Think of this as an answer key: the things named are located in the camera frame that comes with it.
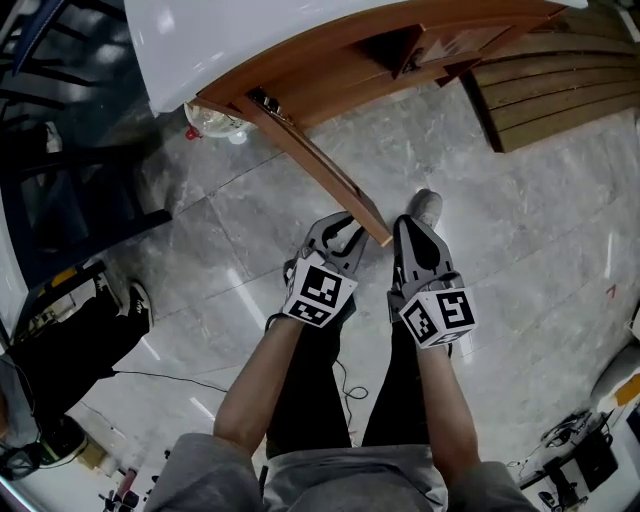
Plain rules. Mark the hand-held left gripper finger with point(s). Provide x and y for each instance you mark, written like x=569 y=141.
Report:
x=320 y=235
x=359 y=250

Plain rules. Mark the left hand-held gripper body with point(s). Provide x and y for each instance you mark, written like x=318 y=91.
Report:
x=317 y=295

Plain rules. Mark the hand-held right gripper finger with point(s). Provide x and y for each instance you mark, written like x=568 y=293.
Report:
x=442 y=260
x=402 y=265

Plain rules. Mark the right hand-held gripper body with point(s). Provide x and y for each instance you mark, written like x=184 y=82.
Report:
x=440 y=315

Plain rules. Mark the person's left forearm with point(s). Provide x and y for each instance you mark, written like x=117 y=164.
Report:
x=260 y=390

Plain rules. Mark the person's right forearm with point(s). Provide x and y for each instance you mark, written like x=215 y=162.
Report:
x=450 y=415

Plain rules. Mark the black metal hinge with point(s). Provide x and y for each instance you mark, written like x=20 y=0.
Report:
x=270 y=105

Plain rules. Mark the brown wooden sink cabinet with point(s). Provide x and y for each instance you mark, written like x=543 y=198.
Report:
x=325 y=75

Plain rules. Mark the person's right grey shoe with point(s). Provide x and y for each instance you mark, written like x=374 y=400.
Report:
x=425 y=207

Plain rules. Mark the person's right leg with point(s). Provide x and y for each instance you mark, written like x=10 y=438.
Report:
x=395 y=400

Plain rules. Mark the person's leg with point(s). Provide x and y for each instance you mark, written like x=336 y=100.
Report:
x=395 y=400
x=315 y=400

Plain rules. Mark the person's left leg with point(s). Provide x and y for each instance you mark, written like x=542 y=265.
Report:
x=315 y=400

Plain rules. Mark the person's grey shirt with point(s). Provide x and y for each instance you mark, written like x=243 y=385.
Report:
x=350 y=480

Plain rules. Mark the white rounded container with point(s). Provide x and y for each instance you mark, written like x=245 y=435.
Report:
x=615 y=385

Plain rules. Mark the black equipment case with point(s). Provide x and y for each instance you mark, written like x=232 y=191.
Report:
x=585 y=462

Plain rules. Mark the wooden slatted platform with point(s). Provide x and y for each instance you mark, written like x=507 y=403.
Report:
x=565 y=90

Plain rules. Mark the white sink basin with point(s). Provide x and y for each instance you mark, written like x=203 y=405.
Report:
x=200 y=40

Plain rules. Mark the black chair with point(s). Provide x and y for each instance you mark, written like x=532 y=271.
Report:
x=50 y=60
x=75 y=200

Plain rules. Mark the yellow black floor stand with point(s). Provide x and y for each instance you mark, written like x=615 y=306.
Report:
x=65 y=290

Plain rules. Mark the white table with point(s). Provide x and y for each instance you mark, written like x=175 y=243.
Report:
x=12 y=260

